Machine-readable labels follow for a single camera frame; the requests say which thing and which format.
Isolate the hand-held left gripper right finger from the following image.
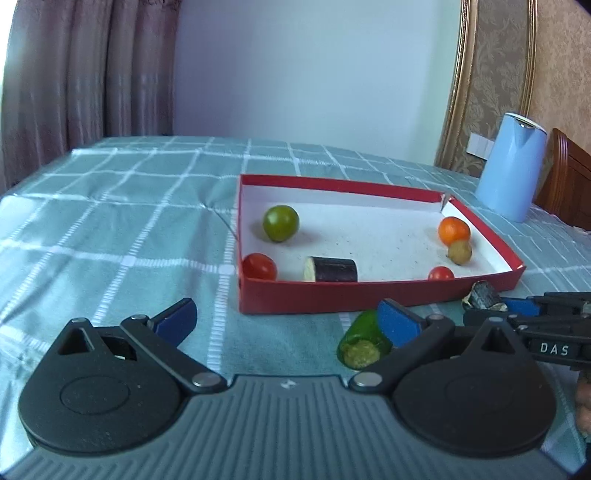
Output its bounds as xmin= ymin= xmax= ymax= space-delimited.
xmin=348 ymin=298 xmax=528 ymax=394

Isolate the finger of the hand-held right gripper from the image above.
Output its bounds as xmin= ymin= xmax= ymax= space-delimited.
xmin=502 ymin=291 xmax=591 ymax=315
xmin=462 ymin=308 xmax=591 ymax=337

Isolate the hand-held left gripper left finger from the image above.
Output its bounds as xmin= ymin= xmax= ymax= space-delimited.
xmin=57 ymin=298 xmax=227 ymax=394

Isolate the dark eggplant piece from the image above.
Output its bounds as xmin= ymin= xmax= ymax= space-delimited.
xmin=303 ymin=256 xmax=359 ymax=284
xmin=462 ymin=280 xmax=509 ymax=310

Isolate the green cucumber piece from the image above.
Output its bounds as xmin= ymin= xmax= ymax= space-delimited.
xmin=337 ymin=309 xmax=393 ymax=369

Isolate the brown round longan fruit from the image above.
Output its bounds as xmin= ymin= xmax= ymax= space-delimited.
xmin=446 ymin=239 xmax=473 ymax=265

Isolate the red cardboard box tray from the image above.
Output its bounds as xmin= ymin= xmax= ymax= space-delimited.
xmin=236 ymin=174 xmax=526 ymax=316

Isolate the orange tangerine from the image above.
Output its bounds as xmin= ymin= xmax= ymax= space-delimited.
xmin=438 ymin=215 xmax=472 ymax=247

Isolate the round green fruit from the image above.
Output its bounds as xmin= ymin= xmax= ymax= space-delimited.
xmin=263 ymin=205 xmax=300 ymax=243

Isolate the person's right hand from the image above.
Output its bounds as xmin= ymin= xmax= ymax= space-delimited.
xmin=574 ymin=372 xmax=591 ymax=440

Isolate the green checkered tablecloth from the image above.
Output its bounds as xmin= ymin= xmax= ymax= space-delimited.
xmin=0 ymin=135 xmax=591 ymax=480

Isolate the brown wooden chair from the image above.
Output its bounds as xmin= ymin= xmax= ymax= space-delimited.
xmin=533 ymin=128 xmax=591 ymax=232

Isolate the light blue electric kettle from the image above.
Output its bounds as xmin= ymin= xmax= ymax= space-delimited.
xmin=475 ymin=112 xmax=548 ymax=223

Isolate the pink patterned curtain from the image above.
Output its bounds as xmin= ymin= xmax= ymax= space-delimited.
xmin=0 ymin=0 xmax=179 ymax=195

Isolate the white wall switch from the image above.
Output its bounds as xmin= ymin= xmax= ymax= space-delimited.
xmin=466 ymin=132 xmax=495 ymax=158

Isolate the gold wall frame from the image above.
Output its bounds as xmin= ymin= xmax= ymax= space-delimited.
xmin=434 ymin=0 xmax=539 ymax=174

